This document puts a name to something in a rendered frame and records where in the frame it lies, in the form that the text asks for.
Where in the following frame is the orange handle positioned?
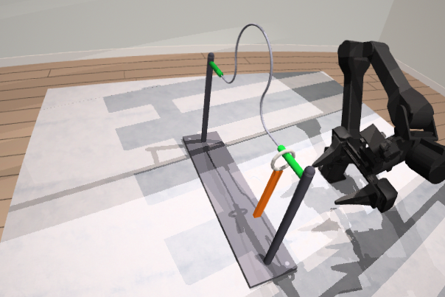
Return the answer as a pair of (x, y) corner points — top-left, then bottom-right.
(253, 149), (295, 218)

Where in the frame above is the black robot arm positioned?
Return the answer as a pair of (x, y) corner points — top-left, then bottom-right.
(318, 40), (445, 184)

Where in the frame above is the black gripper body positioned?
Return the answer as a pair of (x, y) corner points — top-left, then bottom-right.
(332, 126), (400, 213)

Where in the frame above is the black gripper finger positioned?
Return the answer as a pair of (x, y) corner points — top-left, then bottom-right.
(312, 134), (341, 167)
(334, 182), (380, 209)

